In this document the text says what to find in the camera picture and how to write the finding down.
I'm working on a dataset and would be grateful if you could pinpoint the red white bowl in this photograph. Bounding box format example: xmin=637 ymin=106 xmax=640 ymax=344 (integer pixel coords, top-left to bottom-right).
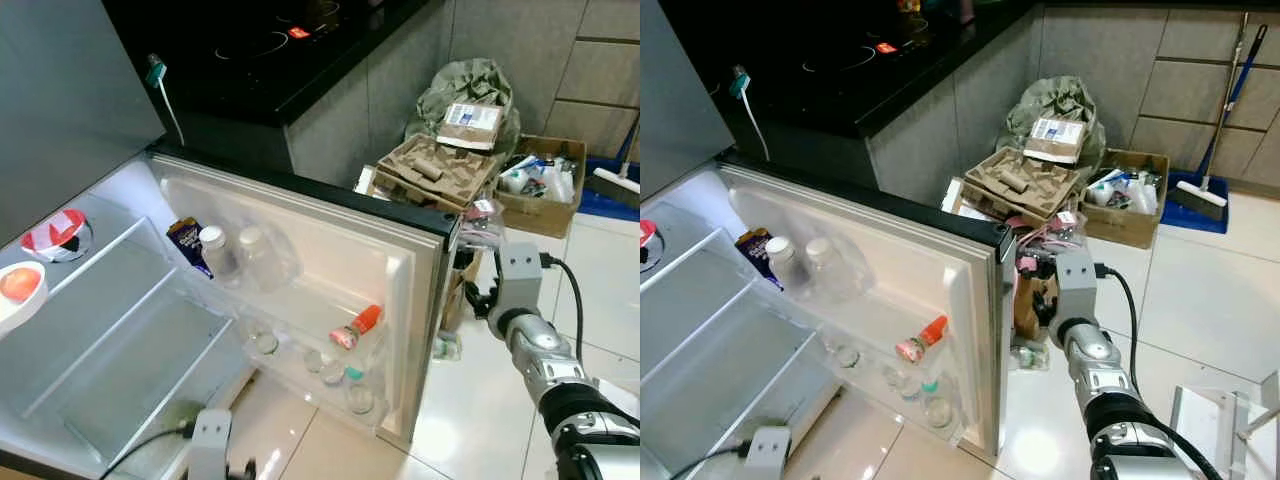
xmin=19 ymin=207 xmax=94 ymax=264
xmin=640 ymin=219 xmax=664 ymax=274

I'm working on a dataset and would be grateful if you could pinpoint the white metal rack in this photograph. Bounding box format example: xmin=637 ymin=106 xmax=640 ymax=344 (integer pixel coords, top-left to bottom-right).
xmin=1169 ymin=369 xmax=1280 ymax=480

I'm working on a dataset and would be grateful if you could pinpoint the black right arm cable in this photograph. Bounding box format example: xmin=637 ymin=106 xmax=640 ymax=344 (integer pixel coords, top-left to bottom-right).
xmin=1094 ymin=261 xmax=1142 ymax=392
xmin=539 ymin=254 xmax=587 ymax=362

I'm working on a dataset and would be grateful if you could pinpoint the green garbage bag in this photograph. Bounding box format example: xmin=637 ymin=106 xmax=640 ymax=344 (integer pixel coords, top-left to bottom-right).
xmin=404 ymin=56 xmax=522 ymax=152
xmin=1004 ymin=76 xmax=1107 ymax=167

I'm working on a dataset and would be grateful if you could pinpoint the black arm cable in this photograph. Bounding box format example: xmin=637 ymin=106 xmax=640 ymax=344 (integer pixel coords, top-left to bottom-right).
xmin=1094 ymin=261 xmax=1142 ymax=392
xmin=99 ymin=419 xmax=197 ymax=480
xmin=667 ymin=439 xmax=752 ymax=480
xmin=539 ymin=254 xmax=587 ymax=362

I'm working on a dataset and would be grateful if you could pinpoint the blue dustpan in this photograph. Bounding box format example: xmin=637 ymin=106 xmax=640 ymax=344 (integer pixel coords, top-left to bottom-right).
xmin=577 ymin=157 xmax=641 ymax=222
xmin=1159 ymin=169 xmax=1234 ymax=235

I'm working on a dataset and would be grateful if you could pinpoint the white broom blue handle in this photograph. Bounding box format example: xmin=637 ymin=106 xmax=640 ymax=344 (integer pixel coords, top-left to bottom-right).
xmin=591 ymin=114 xmax=641 ymax=210
xmin=1164 ymin=19 xmax=1272 ymax=210

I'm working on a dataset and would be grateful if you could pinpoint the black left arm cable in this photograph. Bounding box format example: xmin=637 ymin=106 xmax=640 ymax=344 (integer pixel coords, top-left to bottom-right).
xmin=99 ymin=419 xmax=197 ymax=480
xmin=667 ymin=439 xmax=752 ymax=480

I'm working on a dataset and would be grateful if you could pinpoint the orange capped bottle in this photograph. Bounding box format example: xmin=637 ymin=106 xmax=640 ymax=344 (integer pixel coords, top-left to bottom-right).
xmin=894 ymin=314 xmax=950 ymax=364
xmin=329 ymin=304 xmax=384 ymax=352

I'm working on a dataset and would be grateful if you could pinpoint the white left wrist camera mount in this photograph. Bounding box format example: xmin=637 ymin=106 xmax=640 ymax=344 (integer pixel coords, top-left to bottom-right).
xmin=187 ymin=407 xmax=234 ymax=480
xmin=744 ymin=426 xmax=792 ymax=480

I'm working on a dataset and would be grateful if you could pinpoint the dark grey fridge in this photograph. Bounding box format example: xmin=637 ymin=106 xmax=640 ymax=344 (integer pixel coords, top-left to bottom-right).
xmin=640 ymin=0 xmax=842 ymax=480
xmin=0 ymin=0 xmax=257 ymax=480

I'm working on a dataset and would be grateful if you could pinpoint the white cable teal plug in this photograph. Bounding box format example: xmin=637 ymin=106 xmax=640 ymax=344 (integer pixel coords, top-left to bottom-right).
xmin=727 ymin=64 xmax=774 ymax=162
xmin=144 ymin=54 xmax=187 ymax=150

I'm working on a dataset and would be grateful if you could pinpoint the white plastic bottle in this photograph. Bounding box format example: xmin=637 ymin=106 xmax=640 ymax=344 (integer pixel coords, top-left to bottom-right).
xmin=1120 ymin=170 xmax=1162 ymax=214
xmin=539 ymin=159 xmax=577 ymax=204

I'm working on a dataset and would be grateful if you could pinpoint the white capped bottle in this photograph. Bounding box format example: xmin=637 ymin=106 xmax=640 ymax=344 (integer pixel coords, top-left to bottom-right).
xmin=197 ymin=224 xmax=242 ymax=287
xmin=764 ymin=236 xmax=810 ymax=299

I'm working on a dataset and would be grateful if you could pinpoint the glass fridge shelf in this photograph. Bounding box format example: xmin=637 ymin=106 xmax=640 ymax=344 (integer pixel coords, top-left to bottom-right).
xmin=54 ymin=294 xmax=252 ymax=467
xmin=0 ymin=238 xmax=193 ymax=422
xmin=640 ymin=308 xmax=839 ymax=471
xmin=640 ymin=262 xmax=771 ymax=421

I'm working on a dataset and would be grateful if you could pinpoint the white plate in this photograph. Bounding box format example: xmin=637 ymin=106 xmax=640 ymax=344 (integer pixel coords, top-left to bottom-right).
xmin=0 ymin=261 xmax=49 ymax=337

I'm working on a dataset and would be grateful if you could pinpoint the orange fruit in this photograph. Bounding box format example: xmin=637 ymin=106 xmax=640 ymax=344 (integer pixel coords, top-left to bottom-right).
xmin=0 ymin=267 xmax=42 ymax=304

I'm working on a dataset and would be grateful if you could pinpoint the pink plastic bag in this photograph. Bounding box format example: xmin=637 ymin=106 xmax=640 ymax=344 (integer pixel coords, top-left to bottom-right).
xmin=1014 ymin=209 xmax=1087 ymax=272
xmin=459 ymin=197 xmax=507 ymax=252

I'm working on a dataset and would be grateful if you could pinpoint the black kitchen counter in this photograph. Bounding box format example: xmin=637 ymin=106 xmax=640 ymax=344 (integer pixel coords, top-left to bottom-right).
xmin=104 ymin=0 xmax=457 ymax=192
xmin=659 ymin=0 xmax=1042 ymax=207

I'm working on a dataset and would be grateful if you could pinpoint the labelled cardboard parcel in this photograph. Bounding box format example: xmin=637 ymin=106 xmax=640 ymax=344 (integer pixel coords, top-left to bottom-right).
xmin=436 ymin=101 xmax=505 ymax=152
xmin=1022 ymin=117 xmax=1089 ymax=165

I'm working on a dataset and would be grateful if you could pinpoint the clear plastic jug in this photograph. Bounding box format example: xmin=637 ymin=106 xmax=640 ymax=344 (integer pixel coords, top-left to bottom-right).
xmin=802 ymin=234 xmax=872 ymax=305
xmin=234 ymin=221 xmax=302 ymax=294

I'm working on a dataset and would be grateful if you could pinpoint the teal capped bottle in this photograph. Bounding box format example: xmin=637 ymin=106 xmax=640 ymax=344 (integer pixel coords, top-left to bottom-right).
xmin=914 ymin=377 xmax=952 ymax=430
xmin=339 ymin=364 xmax=377 ymax=417

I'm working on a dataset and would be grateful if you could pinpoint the moulded pulp tray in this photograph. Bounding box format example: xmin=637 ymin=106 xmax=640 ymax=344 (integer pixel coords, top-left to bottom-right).
xmin=371 ymin=134 xmax=502 ymax=214
xmin=961 ymin=146 xmax=1084 ymax=227

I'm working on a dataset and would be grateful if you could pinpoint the open cardboard box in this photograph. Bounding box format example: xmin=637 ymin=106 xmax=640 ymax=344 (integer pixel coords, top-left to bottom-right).
xmin=1079 ymin=147 xmax=1172 ymax=250
xmin=494 ymin=134 xmax=590 ymax=240

